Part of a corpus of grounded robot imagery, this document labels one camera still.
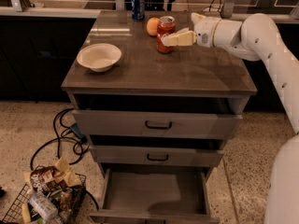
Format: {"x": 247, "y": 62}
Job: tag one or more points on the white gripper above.
{"x": 204, "y": 32}

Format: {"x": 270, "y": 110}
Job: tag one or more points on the red coke can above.
{"x": 166, "y": 26}

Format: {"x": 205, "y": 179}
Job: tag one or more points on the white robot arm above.
{"x": 257, "y": 38}

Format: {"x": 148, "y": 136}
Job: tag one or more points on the blue pepsi can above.
{"x": 138, "y": 9}

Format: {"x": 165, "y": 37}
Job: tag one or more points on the top drawer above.
{"x": 156, "y": 116}

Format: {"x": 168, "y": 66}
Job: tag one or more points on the drawer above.
{"x": 156, "y": 116}
{"x": 156, "y": 151}
{"x": 154, "y": 195}

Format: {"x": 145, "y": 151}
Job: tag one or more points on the grey drawer cabinet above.
{"x": 143, "y": 70}

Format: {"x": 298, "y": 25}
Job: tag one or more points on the middle drawer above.
{"x": 156, "y": 151}

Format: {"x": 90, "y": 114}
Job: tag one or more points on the bottom drawer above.
{"x": 154, "y": 195}

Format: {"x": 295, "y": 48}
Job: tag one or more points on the orange fruit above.
{"x": 152, "y": 25}

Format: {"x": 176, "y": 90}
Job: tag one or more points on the white bowl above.
{"x": 99, "y": 57}

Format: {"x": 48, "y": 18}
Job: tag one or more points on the yellow chip bag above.
{"x": 70, "y": 177}

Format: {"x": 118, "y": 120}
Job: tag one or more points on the brown snack bag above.
{"x": 46, "y": 178}

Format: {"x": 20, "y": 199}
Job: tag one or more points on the clear plastic bottle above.
{"x": 44, "y": 207}

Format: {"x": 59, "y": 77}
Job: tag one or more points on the black wire basket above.
{"x": 66, "y": 199}

